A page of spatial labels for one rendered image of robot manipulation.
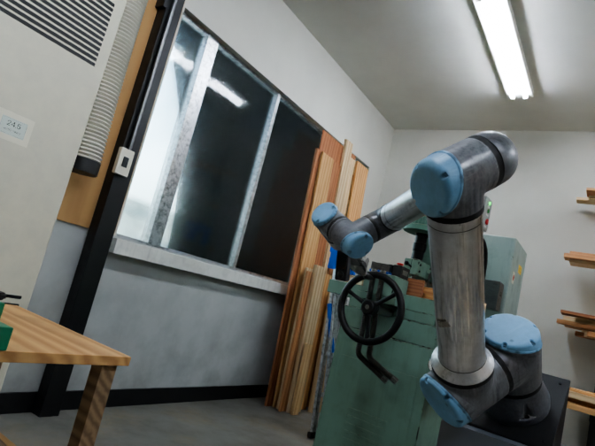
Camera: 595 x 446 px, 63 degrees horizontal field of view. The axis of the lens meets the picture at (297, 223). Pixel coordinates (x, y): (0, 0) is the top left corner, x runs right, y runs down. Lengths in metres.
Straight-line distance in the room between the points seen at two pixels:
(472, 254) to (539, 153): 3.75
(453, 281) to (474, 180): 0.24
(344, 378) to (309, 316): 1.41
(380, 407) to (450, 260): 1.17
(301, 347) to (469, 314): 2.48
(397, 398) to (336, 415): 0.29
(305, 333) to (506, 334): 2.29
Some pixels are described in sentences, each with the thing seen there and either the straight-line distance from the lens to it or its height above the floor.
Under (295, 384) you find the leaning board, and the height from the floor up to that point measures 0.20.
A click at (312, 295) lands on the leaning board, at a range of 3.55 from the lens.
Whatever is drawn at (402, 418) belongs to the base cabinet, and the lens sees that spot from 2.08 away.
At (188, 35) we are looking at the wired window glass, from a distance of 3.03.
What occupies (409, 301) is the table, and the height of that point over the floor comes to 0.88.
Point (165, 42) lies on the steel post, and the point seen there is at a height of 1.86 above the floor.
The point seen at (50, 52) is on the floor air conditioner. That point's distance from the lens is 2.10.
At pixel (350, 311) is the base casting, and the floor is 0.77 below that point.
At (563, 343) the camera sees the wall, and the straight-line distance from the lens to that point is 4.41.
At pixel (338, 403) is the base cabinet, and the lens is 2.21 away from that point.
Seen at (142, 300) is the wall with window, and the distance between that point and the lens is 2.80.
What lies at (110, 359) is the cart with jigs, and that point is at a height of 0.52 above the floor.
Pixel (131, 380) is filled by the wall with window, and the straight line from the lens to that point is 2.91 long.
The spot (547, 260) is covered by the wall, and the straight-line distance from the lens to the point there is 4.50.
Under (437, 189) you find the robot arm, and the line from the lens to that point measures 0.95.
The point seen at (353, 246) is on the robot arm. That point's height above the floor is 0.96.
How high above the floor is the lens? 0.78
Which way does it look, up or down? 8 degrees up
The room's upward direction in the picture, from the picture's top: 14 degrees clockwise
